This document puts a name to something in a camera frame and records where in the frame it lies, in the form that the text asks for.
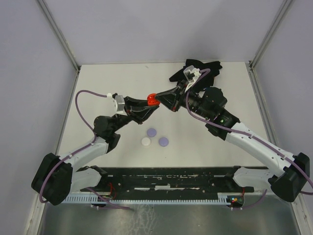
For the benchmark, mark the purple charging case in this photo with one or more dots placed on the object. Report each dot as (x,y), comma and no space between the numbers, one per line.
(151,132)
(163,141)

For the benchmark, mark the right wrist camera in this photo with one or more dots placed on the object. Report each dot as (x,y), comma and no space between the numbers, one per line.
(192,74)

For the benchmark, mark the black cloth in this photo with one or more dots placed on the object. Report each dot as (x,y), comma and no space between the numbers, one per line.
(205,74)

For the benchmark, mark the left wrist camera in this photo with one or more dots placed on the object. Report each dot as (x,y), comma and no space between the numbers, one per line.
(119,103)

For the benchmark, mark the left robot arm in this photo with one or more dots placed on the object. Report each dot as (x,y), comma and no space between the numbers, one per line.
(58,176)

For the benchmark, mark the orange round charging case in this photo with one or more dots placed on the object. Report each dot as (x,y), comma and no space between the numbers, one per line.
(152,101)

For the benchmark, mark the aluminium frame rail left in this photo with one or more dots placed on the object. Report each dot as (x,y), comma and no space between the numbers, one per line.
(58,33)

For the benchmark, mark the white round charging case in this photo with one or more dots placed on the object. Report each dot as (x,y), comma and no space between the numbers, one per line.
(146,141)

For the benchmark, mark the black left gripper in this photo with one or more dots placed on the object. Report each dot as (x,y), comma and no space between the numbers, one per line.
(137,110)

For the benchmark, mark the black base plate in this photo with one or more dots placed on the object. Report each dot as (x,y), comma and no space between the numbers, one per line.
(170,182)

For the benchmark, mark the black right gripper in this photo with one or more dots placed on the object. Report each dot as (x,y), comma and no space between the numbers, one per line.
(172,99)

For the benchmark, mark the aluminium frame rail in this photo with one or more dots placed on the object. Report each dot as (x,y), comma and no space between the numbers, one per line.
(58,33)
(274,26)

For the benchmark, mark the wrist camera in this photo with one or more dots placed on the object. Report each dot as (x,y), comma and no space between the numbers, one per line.
(192,74)
(119,103)

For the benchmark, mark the blue-white cable duct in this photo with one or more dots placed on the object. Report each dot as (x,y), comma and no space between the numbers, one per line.
(91,198)

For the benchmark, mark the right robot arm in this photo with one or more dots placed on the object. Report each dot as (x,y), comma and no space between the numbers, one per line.
(285,174)

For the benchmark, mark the aluminium frame rail right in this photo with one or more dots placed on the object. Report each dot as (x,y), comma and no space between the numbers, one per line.
(274,26)

